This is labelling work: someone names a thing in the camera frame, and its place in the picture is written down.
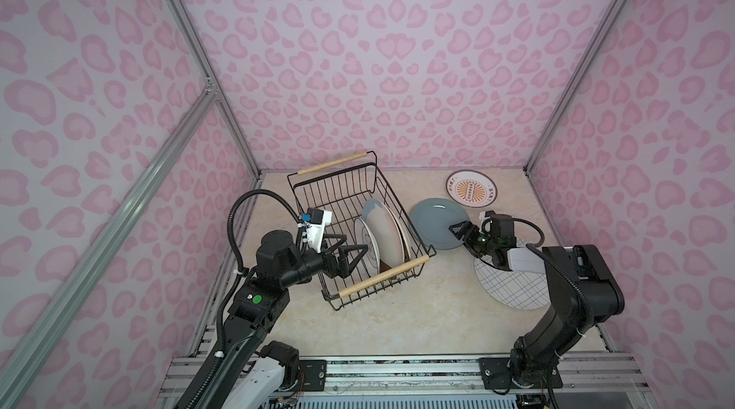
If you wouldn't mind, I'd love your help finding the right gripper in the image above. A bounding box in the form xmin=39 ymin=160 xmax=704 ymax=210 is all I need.
xmin=448 ymin=222 xmax=500 ymax=259

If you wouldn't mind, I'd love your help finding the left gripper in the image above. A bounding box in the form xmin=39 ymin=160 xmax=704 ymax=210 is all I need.
xmin=279 ymin=232 xmax=367 ymax=292

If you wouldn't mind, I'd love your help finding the grey-blue plate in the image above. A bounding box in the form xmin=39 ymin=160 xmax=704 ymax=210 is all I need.
xmin=409 ymin=198 xmax=470 ymax=250

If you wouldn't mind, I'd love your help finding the pastel abstract pattern plate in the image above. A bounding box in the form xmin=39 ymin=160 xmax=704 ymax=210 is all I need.
xmin=361 ymin=199 xmax=407 ymax=269

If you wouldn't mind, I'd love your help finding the white plate black rim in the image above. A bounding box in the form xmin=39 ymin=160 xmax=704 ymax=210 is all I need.
xmin=354 ymin=218 xmax=381 ymax=278

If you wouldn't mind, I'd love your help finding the white star cartoon plate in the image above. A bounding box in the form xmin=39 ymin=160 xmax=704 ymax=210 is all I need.
xmin=392 ymin=213 xmax=412 ymax=263

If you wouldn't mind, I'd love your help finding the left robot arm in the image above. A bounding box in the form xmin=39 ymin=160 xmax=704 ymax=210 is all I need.
xmin=175 ymin=230 xmax=369 ymax=408

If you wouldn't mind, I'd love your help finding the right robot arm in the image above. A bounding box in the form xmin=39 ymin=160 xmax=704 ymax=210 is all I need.
xmin=448 ymin=212 xmax=625 ymax=388

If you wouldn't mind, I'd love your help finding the white plate orange sunburst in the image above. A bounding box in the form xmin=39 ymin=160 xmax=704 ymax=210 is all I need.
xmin=445 ymin=170 xmax=498 ymax=208

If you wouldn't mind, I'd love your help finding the white grid pattern plate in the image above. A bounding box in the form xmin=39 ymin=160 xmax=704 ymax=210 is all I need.
xmin=474 ymin=239 xmax=550 ymax=311

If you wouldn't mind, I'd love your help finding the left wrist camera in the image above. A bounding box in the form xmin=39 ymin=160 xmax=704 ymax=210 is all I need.
xmin=297 ymin=207 xmax=333 ymax=253

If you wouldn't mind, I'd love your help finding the black wire dish rack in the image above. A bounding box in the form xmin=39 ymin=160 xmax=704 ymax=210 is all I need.
xmin=288 ymin=151 xmax=436 ymax=311

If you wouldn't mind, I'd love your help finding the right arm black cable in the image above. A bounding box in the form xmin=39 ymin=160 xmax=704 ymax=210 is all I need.
xmin=481 ymin=216 xmax=593 ymax=318

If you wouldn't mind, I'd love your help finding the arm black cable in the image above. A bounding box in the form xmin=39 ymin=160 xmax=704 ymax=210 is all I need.
xmin=481 ymin=216 xmax=593 ymax=318
xmin=226 ymin=189 xmax=302 ymax=284

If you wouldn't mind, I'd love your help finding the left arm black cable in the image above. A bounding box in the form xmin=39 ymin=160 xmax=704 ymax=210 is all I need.
xmin=226 ymin=189 xmax=302 ymax=284

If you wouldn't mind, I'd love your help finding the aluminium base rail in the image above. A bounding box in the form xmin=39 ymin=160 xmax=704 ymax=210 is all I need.
xmin=154 ymin=350 xmax=658 ymax=409

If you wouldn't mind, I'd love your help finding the aluminium frame strut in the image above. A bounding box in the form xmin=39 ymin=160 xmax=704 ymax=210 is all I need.
xmin=1 ymin=88 xmax=218 ymax=408

